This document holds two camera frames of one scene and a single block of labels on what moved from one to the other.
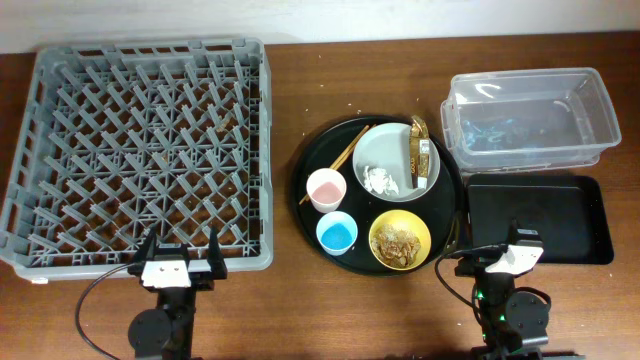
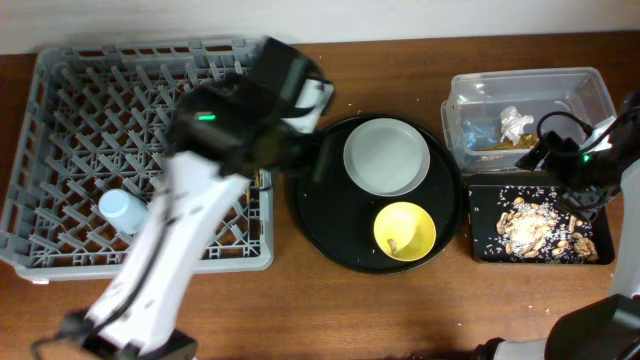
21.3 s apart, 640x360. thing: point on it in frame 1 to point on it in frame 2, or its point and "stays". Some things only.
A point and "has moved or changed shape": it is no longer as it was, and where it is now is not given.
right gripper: (475, 264) to (564, 148)
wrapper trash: (377, 180) to (513, 124)
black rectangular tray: (567, 211) stays
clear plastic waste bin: (526, 119) stays
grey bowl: (388, 147) has moved or changed shape
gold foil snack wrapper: (419, 153) to (525, 141)
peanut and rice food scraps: (396, 247) to (533, 229)
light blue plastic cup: (337, 233) to (124, 211)
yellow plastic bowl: (399, 239) has moved or changed shape
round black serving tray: (377, 195) stays
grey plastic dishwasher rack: (112, 140) stays
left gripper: (217, 264) to (298, 134)
